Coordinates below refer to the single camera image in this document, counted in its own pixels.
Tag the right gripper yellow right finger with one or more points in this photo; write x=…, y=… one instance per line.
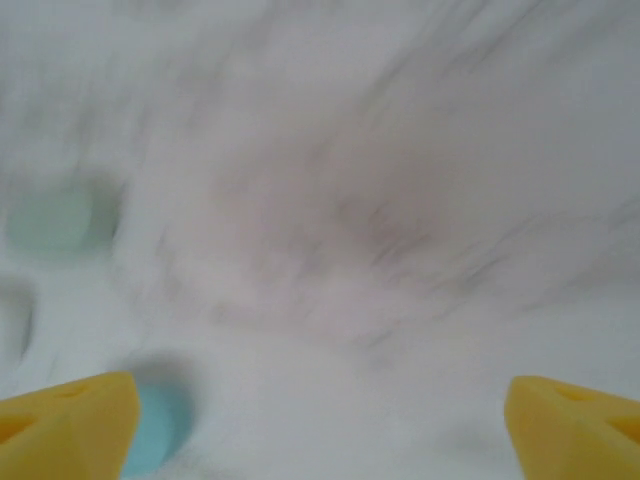
x=575, y=440

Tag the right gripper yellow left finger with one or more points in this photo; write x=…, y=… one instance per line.
x=65, y=435

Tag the blue earbud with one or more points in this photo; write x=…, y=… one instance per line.
x=160, y=425

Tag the white earbud case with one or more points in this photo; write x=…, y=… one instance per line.
x=12, y=312

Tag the mint green earbud case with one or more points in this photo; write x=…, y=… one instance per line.
x=47, y=225

